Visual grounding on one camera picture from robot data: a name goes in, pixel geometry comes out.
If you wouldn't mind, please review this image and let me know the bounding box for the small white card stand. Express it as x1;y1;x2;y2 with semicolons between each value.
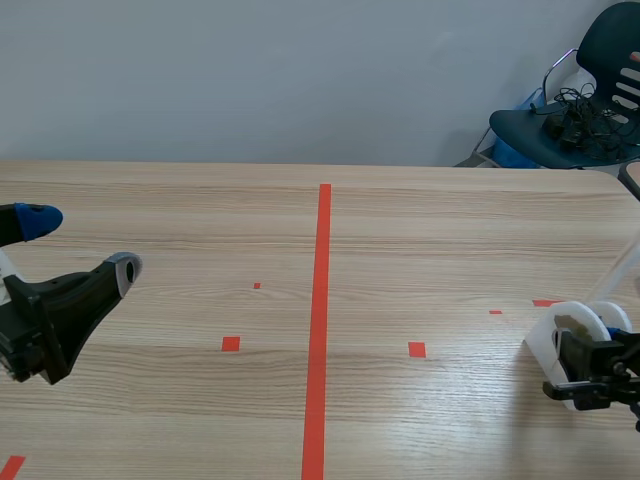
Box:
521;299;634;412

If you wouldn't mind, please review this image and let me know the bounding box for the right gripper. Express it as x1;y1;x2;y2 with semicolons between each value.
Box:
542;325;640;434

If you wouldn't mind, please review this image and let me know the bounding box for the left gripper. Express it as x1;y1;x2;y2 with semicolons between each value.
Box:
0;202;144;386

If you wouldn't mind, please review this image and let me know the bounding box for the dark blue chair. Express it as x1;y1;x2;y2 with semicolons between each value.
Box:
453;0;640;171

